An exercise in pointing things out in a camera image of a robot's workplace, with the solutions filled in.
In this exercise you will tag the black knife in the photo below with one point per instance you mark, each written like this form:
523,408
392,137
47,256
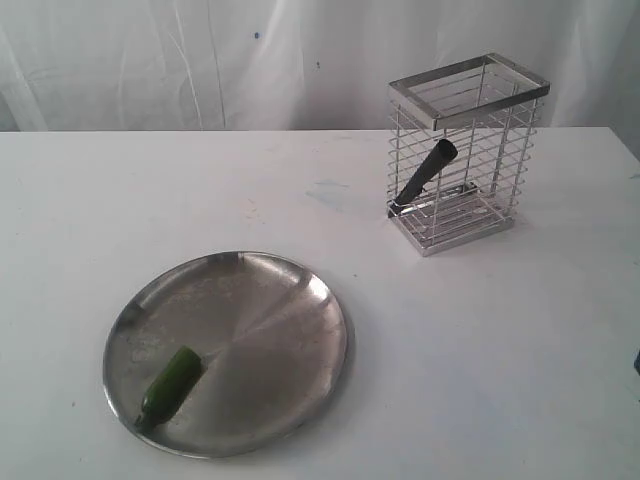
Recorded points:
438,158

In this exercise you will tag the green vegetable piece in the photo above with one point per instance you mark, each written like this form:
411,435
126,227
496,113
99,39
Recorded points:
169,390

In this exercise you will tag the round stainless steel plate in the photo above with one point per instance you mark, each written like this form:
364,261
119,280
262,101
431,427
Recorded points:
272,336

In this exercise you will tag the chrome wire utensil holder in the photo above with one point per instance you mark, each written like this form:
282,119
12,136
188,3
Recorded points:
487,106

